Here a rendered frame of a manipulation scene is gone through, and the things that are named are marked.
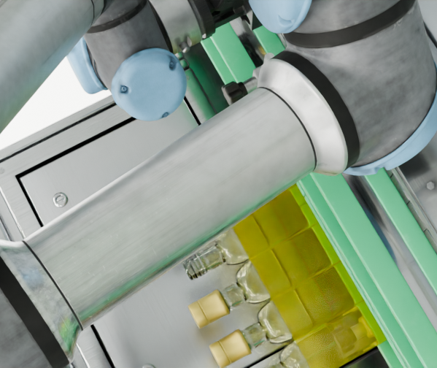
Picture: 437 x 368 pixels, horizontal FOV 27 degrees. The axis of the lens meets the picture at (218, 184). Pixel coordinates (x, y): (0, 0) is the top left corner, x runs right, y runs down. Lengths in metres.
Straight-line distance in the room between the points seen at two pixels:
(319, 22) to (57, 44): 0.23
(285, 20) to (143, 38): 0.23
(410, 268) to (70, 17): 0.50
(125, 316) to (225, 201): 0.62
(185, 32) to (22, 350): 0.49
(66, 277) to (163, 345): 0.63
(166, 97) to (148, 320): 0.47
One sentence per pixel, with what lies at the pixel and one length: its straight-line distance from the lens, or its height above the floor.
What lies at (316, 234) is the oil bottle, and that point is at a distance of 1.19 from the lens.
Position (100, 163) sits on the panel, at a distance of 1.37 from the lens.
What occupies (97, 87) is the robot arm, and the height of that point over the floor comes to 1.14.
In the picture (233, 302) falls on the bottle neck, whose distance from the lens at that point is 1.18.
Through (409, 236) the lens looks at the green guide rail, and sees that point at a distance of 1.09.
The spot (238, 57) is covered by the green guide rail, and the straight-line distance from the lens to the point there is 1.24.
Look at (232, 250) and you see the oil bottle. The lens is 1.18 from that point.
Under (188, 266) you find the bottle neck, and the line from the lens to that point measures 1.18.
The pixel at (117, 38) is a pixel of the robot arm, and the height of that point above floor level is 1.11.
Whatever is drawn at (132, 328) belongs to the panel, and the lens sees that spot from 1.32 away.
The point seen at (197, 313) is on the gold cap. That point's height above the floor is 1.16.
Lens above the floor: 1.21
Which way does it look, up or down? 8 degrees down
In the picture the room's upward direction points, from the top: 118 degrees counter-clockwise
